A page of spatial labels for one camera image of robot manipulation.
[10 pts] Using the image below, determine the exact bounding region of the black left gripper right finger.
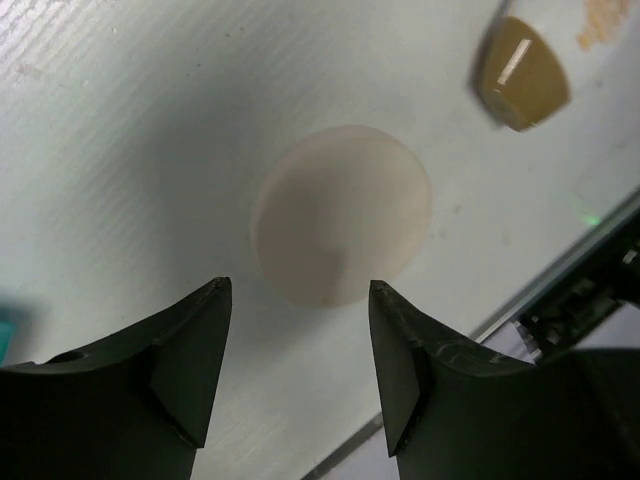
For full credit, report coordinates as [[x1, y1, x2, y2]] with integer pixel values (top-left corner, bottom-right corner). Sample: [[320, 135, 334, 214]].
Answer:
[[369, 280, 639, 479]]

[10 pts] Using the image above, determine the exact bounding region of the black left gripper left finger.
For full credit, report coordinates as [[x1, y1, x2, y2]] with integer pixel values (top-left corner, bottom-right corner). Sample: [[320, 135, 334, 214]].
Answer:
[[1, 277, 232, 479]]

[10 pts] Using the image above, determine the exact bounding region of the round beige powder puff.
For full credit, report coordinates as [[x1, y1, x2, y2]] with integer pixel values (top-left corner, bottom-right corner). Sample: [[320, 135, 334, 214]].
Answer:
[[250, 126, 431, 308]]

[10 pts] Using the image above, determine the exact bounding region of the white egg bottle gold cap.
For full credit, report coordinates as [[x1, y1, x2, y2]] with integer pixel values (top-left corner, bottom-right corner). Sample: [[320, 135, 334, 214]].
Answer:
[[470, 1, 571, 132]]

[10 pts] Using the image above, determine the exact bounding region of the pink teal gradient bottle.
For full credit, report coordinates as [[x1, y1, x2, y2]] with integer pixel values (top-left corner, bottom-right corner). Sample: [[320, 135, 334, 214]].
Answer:
[[1, 299, 29, 366]]

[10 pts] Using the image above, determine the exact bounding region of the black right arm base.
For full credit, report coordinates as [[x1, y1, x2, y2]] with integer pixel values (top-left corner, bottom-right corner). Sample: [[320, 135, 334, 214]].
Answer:
[[515, 242, 639, 362]]

